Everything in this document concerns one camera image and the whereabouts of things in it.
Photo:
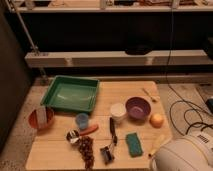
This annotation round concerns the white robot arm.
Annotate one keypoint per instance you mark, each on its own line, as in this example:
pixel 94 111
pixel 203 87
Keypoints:
pixel 192 152

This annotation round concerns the purple bowl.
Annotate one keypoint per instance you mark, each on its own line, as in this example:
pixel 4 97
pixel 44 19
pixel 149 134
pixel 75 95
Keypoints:
pixel 138 108

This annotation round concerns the grey sponge in bowl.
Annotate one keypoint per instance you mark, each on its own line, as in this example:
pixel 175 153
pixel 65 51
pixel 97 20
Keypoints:
pixel 41 117

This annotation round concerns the orange bowl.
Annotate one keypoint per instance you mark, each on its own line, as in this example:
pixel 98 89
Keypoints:
pixel 32 119

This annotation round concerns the white cup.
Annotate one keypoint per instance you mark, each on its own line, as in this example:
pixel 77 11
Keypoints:
pixel 118 112

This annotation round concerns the green plastic tray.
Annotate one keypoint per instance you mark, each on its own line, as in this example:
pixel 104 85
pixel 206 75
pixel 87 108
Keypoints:
pixel 71 94

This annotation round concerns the blue cup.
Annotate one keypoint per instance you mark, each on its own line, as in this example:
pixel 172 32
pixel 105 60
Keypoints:
pixel 82 120

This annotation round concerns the orange carrot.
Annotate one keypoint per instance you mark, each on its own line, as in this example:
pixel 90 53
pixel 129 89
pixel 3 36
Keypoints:
pixel 89 130

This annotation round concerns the wooden spoon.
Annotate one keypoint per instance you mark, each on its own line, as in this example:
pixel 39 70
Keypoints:
pixel 148 94

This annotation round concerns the bunch of dark grapes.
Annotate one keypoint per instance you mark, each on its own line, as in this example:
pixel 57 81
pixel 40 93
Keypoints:
pixel 86 150

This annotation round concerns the yellow apple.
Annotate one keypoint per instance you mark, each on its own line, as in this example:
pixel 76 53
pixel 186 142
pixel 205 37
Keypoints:
pixel 156 120

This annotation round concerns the silver measuring scoop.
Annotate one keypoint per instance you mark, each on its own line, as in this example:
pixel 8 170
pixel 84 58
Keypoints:
pixel 73 136

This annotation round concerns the green sponge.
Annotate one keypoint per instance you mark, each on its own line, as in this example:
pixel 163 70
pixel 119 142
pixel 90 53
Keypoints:
pixel 134 145

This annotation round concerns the metal shelf rack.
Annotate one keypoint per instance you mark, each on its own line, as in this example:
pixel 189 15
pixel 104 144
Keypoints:
pixel 114 36

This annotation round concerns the black handled brush tool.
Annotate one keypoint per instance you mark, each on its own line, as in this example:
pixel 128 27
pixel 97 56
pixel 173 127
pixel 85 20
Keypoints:
pixel 107 151

